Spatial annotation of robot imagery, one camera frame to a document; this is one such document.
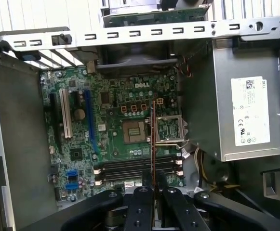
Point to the green motherboard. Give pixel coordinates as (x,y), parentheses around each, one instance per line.
(101,144)

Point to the green RAM stick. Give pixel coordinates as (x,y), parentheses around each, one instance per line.
(154,134)

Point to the blue SATA port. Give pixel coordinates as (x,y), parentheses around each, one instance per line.
(72,174)
(72,187)

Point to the white expansion slot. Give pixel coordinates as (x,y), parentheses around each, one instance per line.
(65,113)

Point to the black case fan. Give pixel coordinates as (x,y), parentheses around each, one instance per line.
(135,57)

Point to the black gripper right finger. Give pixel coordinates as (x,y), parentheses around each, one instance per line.
(176,211)

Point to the black RAM slot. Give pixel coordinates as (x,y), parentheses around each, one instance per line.
(169,173)
(169,162)
(169,179)
(169,168)

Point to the silver drive cage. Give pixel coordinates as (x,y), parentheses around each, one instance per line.
(274,183)

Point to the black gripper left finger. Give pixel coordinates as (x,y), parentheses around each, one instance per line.
(139,211)

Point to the grey power supply unit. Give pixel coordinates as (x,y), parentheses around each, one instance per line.
(209,108)

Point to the long black expansion slot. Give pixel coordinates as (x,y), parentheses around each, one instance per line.
(55,120)

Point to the green graphics card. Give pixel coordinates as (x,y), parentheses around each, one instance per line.
(154,18)

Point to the metal socket cover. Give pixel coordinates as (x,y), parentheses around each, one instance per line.
(169,117)

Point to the blue expansion slot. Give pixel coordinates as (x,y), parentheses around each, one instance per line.
(89,120)

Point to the CPU socket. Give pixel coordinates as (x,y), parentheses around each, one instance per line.
(133,132)

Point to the coin cell battery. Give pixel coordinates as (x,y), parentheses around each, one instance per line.
(79,114)

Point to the black PC case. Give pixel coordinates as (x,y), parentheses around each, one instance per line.
(12,120)

